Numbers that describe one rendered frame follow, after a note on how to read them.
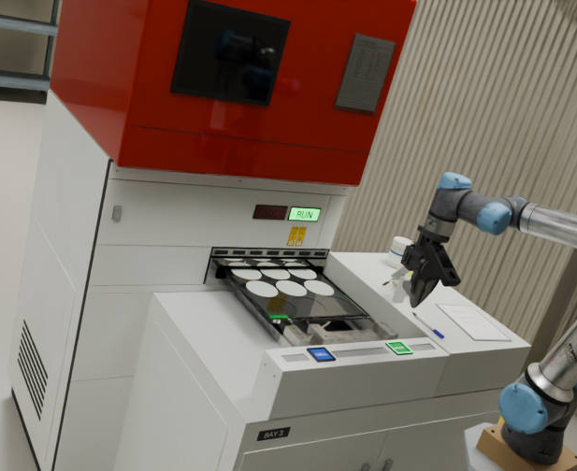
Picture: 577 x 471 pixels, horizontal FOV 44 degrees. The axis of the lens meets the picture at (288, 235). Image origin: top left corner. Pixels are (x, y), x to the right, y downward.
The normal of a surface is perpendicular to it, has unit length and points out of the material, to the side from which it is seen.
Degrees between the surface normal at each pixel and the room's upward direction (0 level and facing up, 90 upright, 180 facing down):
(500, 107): 90
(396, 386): 90
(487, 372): 90
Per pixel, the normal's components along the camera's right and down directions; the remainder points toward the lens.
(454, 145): -0.74, 0.04
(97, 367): 0.49, 0.43
